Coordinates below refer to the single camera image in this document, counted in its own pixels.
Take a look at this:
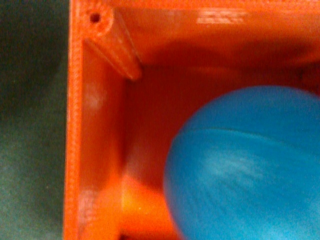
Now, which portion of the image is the black tablecloth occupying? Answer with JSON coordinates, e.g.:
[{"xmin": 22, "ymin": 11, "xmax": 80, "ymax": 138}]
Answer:
[{"xmin": 0, "ymin": 0, "xmax": 69, "ymax": 240}]

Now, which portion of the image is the blue ball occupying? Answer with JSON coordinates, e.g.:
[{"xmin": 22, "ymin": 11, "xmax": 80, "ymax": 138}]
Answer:
[{"xmin": 163, "ymin": 86, "xmax": 320, "ymax": 240}]

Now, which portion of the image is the red square pot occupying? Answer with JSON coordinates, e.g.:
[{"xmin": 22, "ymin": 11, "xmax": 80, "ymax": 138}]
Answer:
[{"xmin": 63, "ymin": 0, "xmax": 320, "ymax": 240}]

